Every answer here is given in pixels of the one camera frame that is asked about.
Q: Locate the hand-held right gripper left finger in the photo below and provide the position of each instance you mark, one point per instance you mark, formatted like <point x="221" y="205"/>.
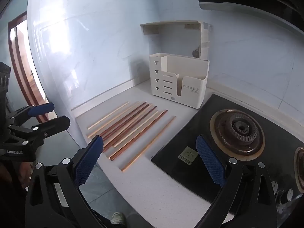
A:
<point x="89" y="161"/>

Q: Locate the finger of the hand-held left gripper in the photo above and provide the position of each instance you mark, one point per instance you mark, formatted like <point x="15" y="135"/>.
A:
<point x="41" y="108"/>
<point x="54" y="123"/>

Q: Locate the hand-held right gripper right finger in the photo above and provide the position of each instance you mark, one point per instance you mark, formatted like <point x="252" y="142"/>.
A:
<point x="210" y="163"/>

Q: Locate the row of wooden chopsticks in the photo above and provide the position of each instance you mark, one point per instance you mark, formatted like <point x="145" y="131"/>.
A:
<point x="128" y="123"/>

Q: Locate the cream plastic utensil holder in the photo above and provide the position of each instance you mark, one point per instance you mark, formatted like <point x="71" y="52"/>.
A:
<point x="190" y="92"/>

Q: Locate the brown wooden door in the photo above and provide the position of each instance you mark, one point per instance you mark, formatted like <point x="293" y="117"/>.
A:
<point x="21" y="76"/>

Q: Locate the round gas burner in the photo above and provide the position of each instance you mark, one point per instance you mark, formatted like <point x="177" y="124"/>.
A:
<point x="237" y="133"/>
<point x="299" y="168"/>

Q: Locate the black glass gas stove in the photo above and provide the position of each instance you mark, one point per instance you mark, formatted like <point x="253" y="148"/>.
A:
<point x="213" y="104"/>

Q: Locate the white shoe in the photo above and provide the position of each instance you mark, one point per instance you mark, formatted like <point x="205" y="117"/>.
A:
<point x="117" y="218"/>

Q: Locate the silver stove knob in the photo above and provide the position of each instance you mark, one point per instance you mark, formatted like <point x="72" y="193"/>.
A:
<point x="289" y="195"/>

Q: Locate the grey pipe stub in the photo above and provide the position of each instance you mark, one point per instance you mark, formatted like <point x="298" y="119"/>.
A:
<point x="196" y="52"/>

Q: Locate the wooden wall shelf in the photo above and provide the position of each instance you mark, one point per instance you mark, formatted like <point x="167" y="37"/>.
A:
<point x="166" y="23"/>

